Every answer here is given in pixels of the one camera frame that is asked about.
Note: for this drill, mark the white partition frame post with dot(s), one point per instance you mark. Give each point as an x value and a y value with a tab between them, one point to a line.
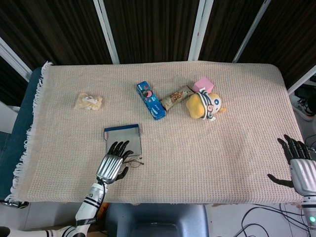
249	37
302	82
12	58
106	29
198	29

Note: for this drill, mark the blue grey chair seat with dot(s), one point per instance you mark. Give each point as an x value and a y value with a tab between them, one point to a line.
155	219

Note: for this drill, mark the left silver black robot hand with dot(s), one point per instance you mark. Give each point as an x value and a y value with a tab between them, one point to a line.
109	168

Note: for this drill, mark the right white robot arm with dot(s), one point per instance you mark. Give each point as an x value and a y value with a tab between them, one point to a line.
310	214

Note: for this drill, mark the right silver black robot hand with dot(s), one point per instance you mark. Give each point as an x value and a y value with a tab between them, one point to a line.
304	175

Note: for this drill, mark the orange object under table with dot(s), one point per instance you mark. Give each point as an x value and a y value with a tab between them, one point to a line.
103	209

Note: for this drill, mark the blue glasses case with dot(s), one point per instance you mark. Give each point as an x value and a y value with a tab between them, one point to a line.
123	134

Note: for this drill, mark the blue Oreo cookie box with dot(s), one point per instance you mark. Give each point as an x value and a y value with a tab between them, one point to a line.
150	101

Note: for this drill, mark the black metal bracket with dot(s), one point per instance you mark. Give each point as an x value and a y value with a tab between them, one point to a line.
14	204

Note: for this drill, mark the teal blue mattress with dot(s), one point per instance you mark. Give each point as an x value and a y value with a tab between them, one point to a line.
17	138

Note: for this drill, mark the brown snack wrapper pack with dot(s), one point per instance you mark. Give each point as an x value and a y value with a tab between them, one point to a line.
175	97

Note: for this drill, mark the thin metal eyeglasses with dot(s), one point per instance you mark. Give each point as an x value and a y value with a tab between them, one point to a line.
135	163

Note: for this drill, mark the clear bag of yellow snacks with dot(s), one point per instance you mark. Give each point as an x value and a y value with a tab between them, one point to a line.
89	101

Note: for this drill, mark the black white sneaker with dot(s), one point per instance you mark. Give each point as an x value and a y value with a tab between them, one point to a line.
307	111

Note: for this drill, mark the yellow plush toy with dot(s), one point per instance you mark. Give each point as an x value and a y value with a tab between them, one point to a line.
197	105

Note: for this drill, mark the beige waffle blanket with fringe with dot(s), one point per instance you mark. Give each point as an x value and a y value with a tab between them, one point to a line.
197	153

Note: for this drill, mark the pink small box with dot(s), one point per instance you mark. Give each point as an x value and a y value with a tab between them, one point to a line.
203	84

